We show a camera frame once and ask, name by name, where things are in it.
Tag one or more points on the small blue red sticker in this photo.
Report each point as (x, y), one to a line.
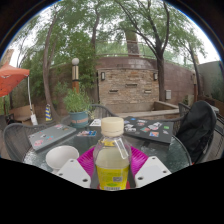
(86, 133)

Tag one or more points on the large dark-trunk tree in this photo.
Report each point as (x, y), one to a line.
(161, 80)

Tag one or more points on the wooden globe lamp post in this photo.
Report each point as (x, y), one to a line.
(75, 76)

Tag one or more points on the blue yellow striped cone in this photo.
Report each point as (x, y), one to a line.
(48, 113)

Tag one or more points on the white umbrella pole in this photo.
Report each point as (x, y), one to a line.
(30, 103)

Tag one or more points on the grey laptop with stickers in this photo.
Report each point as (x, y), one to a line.
(50, 136)

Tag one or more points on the yellow-labelled clear drink bottle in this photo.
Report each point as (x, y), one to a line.
(111, 160)

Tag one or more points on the white sticker sheet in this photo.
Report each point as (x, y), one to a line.
(96, 122)

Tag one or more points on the grey wall box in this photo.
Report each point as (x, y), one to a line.
(168, 94)

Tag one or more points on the orange patio umbrella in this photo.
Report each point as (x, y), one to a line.
(11, 78)

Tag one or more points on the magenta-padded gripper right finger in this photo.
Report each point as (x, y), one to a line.
(151, 170)

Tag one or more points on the stone fountain basin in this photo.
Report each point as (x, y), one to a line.
(160, 108)

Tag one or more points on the dark patio chair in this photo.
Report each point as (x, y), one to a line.
(218, 140)

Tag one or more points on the wooden planter bench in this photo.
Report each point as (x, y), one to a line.
(21, 113)

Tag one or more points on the leaning pale-trunk tree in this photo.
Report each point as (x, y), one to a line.
(47, 80)

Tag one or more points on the black wall lamp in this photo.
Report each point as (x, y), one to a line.
(103, 76)
(155, 76)

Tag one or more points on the black laptop with stickers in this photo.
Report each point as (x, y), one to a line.
(150, 129)

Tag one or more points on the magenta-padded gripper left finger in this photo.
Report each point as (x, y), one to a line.
(71, 171)

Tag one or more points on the green plant in teal pot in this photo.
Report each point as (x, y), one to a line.
(78, 116)

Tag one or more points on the white cup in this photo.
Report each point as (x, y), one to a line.
(60, 156)

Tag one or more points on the black backpack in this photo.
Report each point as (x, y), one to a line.
(198, 130)

